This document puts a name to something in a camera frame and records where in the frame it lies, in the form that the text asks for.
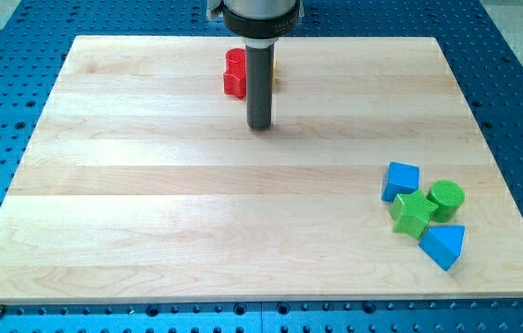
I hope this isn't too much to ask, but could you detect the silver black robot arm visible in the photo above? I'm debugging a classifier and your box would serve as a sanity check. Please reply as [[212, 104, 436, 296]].
[[206, 0, 304, 48]]

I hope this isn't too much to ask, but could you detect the red star block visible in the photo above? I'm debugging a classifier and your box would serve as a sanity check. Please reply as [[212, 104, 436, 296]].
[[223, 48, 246, 99]]

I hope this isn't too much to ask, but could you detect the green star block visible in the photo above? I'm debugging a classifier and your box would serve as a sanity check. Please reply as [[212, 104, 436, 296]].
[[389, 190, 439, 240]]

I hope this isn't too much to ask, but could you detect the yellow block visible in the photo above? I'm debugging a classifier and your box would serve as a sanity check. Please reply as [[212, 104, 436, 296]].
[[272, 59, 278, 79]]

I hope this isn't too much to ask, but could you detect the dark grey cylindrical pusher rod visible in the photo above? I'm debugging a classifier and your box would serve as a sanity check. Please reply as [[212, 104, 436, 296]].
[[245, 45, 274, 130]]

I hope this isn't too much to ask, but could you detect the light wooden board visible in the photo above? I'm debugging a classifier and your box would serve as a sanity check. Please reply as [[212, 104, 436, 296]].
[[0, 35, 523, 304]]

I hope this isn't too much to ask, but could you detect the blue cube block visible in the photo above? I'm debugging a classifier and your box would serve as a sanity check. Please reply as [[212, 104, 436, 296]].
[[380, 162, 420, 203]]

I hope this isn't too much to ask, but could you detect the green cylinder block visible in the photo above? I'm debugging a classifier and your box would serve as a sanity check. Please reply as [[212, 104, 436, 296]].
[[427, 179, 465, 223]]

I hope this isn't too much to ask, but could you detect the blue triangular prism block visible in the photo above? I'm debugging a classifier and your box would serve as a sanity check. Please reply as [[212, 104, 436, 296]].
[[418, 226, 466, 271]]

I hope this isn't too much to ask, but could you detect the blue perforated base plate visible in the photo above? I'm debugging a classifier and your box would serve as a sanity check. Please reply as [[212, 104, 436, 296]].
[[0, 0, 523, 332]]

